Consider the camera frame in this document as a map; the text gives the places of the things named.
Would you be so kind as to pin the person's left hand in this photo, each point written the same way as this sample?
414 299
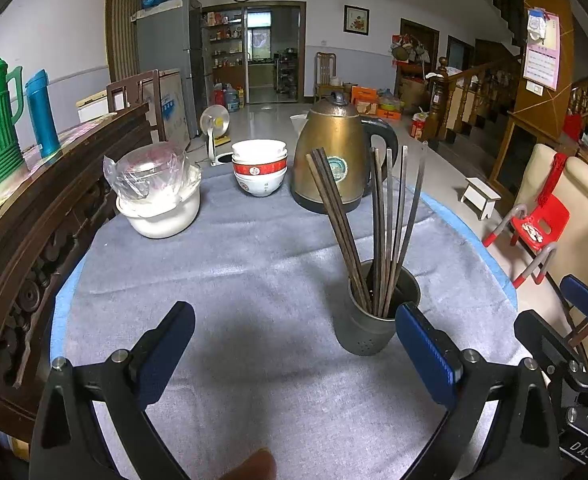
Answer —
256 467

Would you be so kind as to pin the red bag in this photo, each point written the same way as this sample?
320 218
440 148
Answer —
417 127

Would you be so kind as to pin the grey tablecloth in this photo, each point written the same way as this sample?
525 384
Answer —
254 270

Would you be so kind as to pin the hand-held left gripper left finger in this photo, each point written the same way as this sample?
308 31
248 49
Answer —
166 355

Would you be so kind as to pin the blue thermos flask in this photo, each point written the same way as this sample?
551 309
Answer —
43 120

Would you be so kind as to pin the white bowl with red mark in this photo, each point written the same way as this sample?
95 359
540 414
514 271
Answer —
261 187

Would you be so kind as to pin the pink wall calendar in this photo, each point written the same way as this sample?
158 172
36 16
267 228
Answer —
543 55

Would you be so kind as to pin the clear plastic bag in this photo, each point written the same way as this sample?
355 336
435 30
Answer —
143 170

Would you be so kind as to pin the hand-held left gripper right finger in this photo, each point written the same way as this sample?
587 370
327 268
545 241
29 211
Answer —
424 355

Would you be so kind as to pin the golden electric kettle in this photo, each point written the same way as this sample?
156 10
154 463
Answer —
324 160

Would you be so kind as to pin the brown striped curtain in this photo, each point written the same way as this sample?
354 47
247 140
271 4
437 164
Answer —
128 20

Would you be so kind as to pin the shelf with bottles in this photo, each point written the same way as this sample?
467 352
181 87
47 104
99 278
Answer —
223 50

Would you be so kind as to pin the small white stool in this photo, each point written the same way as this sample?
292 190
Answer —
479 192

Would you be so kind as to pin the cream white box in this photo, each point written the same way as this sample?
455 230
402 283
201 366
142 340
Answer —
91 105

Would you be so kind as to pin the red child chair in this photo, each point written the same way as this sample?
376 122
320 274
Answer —
549 215

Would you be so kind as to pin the grey metal chopstick holder cup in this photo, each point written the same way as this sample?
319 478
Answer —
369 330

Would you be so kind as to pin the white electric fan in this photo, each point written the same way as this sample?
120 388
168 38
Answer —
214 122

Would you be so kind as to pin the pink patterned table cover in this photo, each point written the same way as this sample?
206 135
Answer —
73 135

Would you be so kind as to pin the tall wooden chair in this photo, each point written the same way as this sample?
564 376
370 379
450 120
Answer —
326 67

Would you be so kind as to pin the orange box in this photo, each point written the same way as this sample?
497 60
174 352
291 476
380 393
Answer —
364 97

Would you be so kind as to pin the red banded white bowl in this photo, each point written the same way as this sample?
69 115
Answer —
254 169

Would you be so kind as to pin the bundle of chopsticks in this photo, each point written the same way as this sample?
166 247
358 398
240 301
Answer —
344 240

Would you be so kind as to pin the white wall switch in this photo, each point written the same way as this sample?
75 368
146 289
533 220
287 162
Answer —
535 87

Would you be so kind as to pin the grey refrigerator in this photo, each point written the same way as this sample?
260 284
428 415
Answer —
166 40

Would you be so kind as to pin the white ceramic pot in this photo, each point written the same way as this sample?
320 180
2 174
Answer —
168 220

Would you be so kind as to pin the beige armchair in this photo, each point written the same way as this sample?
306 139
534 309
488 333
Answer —
581 230

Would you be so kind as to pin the framed wall picture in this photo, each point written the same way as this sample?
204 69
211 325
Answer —
356 20

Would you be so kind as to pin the brown wooden chair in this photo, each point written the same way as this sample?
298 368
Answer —
151 77

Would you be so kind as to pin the blue water bottle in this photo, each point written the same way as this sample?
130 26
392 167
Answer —
233 100

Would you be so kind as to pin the plain white bowl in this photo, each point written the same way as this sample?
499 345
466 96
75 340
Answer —
259 152

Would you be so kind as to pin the wooden staircase railing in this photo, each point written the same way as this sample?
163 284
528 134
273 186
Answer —
469 95

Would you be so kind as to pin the dark carved wooden table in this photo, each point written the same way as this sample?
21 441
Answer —
33 240

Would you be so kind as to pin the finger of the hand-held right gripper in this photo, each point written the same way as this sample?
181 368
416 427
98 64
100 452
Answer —
586 300
544 340

